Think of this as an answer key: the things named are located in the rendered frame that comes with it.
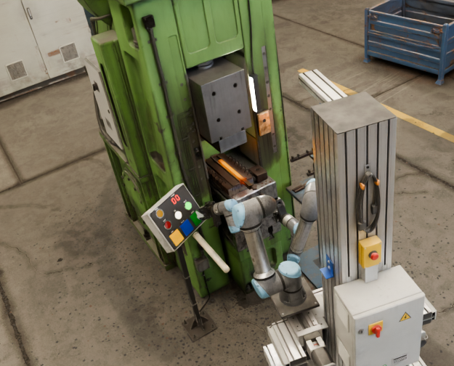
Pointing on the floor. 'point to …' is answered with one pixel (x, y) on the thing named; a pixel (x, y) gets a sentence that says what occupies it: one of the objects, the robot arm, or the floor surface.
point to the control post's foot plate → (199, 327)
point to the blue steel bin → (419, 34)
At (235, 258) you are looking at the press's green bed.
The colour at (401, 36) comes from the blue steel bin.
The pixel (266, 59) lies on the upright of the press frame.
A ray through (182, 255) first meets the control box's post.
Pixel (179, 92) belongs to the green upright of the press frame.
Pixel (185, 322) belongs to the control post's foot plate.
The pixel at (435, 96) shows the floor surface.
